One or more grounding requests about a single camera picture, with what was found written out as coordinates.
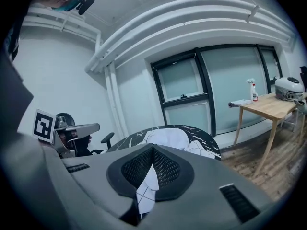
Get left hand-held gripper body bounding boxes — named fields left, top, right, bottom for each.
left=32, top=108, right=101, bottom=159

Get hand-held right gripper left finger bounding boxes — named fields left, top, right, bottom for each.
left=61, top=142, right=156, bottom=227

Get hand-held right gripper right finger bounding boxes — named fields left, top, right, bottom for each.
left=140, top=143, right=274, bottom=230

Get white grid-patterned cloth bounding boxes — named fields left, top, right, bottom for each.
left=135, top=127, right=218, bottom=221

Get black office chair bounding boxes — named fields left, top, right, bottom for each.
left=56, top=113, right=115, bottom=157

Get black marble round table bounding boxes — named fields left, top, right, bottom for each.
left=105, top=124, right=222, bottom=161

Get white vertical pipes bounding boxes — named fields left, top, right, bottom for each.
left=103, top=62, right=129, bottom=140

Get white paper sheet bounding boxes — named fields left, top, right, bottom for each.
left=228, top=99, right=252, bottom=108

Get black framed window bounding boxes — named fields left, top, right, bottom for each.
left=150, top=44, right=283, bottom=137

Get light wooden table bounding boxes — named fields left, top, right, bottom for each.
left=234, top=92, right=307, bottom=177

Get white spray bottle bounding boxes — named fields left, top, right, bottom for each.
left=246, top=78, right=259, bottom=102

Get white kitchen appliance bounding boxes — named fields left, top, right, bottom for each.
left=274, top=77, right=305, bottom=100

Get white ceiling pipes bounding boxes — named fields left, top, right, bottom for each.
left=23, top=0, right=297, bottom=75

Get black head-mounted camera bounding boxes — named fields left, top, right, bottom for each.
left=76, top=0, right=96, bottom=16

